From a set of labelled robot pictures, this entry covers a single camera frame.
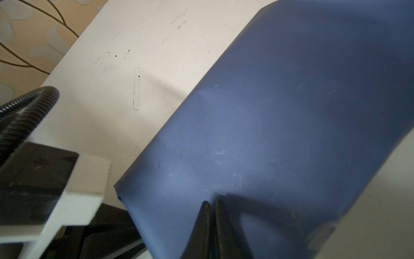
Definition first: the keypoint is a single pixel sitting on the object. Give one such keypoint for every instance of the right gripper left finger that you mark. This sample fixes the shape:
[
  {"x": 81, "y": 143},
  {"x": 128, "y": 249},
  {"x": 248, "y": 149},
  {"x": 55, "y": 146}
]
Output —
[{"x": 199, "y": 242}]

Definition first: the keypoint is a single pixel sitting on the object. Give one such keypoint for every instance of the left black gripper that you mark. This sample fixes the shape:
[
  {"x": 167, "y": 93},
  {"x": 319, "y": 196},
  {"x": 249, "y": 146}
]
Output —
[{"x": 110, "y": 235}]

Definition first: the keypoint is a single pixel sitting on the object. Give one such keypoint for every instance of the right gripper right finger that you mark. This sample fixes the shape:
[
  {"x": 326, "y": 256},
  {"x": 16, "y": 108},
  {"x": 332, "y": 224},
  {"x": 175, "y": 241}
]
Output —
[{"x": 226, "y": 243}]

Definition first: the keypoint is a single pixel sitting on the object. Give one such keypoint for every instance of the light blue wrapping paper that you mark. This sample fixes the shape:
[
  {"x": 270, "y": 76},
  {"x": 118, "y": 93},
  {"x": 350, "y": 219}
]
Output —
[{"x": 287, "y": 128}]

